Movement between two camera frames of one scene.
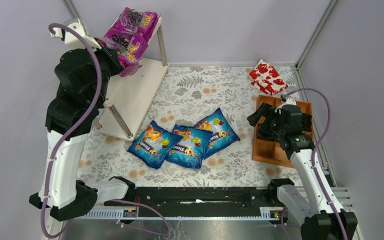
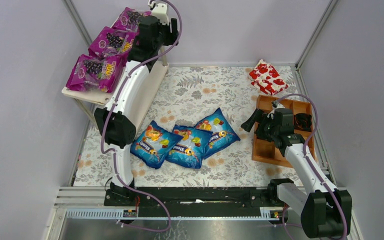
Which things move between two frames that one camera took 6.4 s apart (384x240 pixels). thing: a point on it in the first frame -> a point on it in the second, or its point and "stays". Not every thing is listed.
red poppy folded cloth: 266,78 stays
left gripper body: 111,56 -> 137,50
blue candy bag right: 223,136 stays
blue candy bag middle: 189,151 stays
